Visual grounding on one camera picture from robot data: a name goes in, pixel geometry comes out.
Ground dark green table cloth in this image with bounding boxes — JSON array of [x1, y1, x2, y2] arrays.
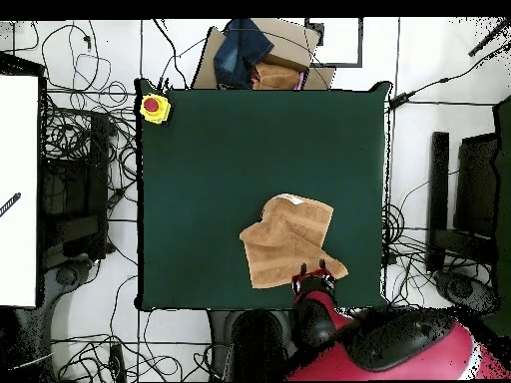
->
[[134, 78, 393, 314]]

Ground tan terry towel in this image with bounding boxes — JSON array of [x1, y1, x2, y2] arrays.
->
[[239, 192, 349, 290]]

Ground black floor stand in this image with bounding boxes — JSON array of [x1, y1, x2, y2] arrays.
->
[[425, 131, 500, 274], [39, 111, 111, 260]]

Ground black power adapter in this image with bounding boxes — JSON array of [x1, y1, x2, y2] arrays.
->
[[388, 91, 417, 110]]

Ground thin black rectangular frame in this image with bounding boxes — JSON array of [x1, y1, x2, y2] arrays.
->
[[303, 17, 364, 68]]

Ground black floor base foot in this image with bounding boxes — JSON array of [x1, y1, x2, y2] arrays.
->
[[433, 269, 502, 318], [43, 257, 95, 308]]

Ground striped black rod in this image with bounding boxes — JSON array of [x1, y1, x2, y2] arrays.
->
[[0, 191, 22, 219]]

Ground orange folded cloth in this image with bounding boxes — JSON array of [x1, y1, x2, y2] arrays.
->
[[252, 61, 306, 92]]

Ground tangled black floor cables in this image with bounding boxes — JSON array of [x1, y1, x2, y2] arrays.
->
[[11, 19, 213, 383], [380, 198, 480, 310]]

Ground yellow emergency stop button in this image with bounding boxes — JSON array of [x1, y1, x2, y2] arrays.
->
[[139, 93, 172, 125]]

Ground brown cardboard box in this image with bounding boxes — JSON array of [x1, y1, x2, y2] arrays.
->
[[190, 17, 337, 92]]

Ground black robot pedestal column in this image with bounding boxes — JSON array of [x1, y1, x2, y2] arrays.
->
[[207, 308, 298, 382]]

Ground blue denim jeans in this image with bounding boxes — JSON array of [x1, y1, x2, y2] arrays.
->
[[213, 17, 275, 90]]

